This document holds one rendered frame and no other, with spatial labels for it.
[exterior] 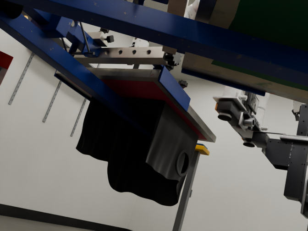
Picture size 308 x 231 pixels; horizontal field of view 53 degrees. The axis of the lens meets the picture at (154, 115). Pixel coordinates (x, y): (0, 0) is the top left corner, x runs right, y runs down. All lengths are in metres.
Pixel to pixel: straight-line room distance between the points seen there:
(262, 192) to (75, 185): 2.66
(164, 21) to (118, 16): 0.11
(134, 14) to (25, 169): 3.12
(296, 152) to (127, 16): 1.21
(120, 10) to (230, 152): 4.49
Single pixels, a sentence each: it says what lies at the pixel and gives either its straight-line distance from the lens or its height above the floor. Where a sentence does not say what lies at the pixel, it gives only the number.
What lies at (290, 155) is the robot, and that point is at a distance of 1.74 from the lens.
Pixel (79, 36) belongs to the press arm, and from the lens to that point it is 1.27.
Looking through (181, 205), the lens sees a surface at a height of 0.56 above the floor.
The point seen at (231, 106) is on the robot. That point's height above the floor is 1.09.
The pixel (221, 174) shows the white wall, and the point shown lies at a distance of 5.10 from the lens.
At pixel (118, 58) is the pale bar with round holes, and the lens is 1.27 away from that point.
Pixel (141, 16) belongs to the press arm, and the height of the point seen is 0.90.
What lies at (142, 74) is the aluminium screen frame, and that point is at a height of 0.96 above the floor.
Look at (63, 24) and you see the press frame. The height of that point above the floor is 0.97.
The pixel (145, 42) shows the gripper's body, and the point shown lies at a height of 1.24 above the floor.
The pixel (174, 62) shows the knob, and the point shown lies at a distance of 1.15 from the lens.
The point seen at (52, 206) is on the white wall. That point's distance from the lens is 4.16.
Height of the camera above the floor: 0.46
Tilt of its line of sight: 17 degrees up
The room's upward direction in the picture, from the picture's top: 17 degrees clockwise
